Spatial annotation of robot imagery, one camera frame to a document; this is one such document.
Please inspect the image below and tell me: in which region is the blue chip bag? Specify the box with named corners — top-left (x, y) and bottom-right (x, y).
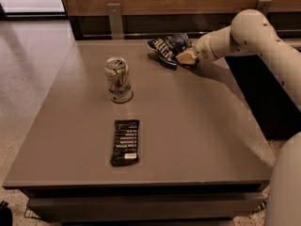
top-left (148, 34), bottom-right (192, 70)

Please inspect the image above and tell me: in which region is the grey low table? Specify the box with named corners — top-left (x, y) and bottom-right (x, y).
top-left (4, 40), bottom-right (271, 224)

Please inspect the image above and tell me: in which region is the wooden wall shelf panel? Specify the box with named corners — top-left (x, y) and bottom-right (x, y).
top-left (62, 0), bottom-right (301, 40)

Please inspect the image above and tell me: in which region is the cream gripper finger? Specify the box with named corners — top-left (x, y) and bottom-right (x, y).
top-left (176, 48), bottom-right (198, 65)

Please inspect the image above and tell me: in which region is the black object floor corner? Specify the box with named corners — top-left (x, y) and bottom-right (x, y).
top-left (0, 201), bottom-right (13, 226)

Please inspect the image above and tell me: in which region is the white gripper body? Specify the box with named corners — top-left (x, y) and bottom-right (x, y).
top-left (193, 32), bottom-right (218, 62)

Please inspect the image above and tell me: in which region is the left metal wall bracket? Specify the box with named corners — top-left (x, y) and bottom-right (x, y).
top-left (107, 3), bottom-right (124, 40)

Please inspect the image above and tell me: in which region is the right metal wall bracket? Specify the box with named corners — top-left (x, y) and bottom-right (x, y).
top-left (255, 0), bottom-right (272, 16)

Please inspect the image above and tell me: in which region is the white green soda can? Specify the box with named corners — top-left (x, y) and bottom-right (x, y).
top-left (104, 57), bottom-right (133, 104)

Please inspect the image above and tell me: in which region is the black rxbar chocolate bar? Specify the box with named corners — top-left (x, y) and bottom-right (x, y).
top-left (110, 120), bottom-right (139, 167)

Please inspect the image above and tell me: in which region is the striped black white rod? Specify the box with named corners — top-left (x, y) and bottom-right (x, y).
top-left (255, 199), bottom-right (267, 213)

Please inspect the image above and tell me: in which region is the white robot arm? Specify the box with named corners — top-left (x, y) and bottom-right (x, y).
top-left (176, 9), bottom-right (301, 226)

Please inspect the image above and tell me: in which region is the metal wall bracket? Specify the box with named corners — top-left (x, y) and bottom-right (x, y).
top-left (255, 0), bottom-right (272, 16)
top-left (107, 3), bottom-right (124, 40)

